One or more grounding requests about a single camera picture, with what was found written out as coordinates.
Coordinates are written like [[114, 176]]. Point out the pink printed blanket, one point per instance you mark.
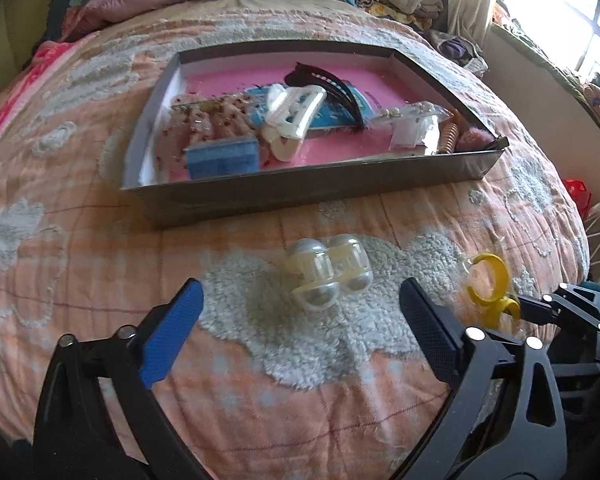
[[5, 100]]

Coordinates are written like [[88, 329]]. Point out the clear earring packet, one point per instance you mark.
[[415, 132]]

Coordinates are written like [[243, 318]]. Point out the floral fabric scrunchie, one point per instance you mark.
[[205, 120]]

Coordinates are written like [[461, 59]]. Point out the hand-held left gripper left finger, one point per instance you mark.
[[172, 332]]

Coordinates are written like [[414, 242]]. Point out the green window seat cushion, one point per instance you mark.
[[540, 60]]

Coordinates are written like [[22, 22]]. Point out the floral laundry basket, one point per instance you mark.
[[460, 50]]

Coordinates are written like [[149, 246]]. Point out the yellow hair clip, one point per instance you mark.
[[500, 280]]

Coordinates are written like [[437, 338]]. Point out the white hair claw clip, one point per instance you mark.
[[295, 120]]

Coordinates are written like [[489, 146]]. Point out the window with dark frame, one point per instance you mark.
[[560, 5]]

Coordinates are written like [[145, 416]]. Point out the brown hair claw clip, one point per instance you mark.
[[341, 92]]

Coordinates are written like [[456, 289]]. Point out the grey cardboard box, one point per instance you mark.
[[280, 187]]

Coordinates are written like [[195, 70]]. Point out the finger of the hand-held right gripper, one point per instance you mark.
[[580, 307], [577, 360]]

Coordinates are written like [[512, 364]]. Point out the red plastic bag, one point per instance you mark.
[[576, 195]]

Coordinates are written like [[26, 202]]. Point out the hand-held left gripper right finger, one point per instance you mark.
[[430, 325]]

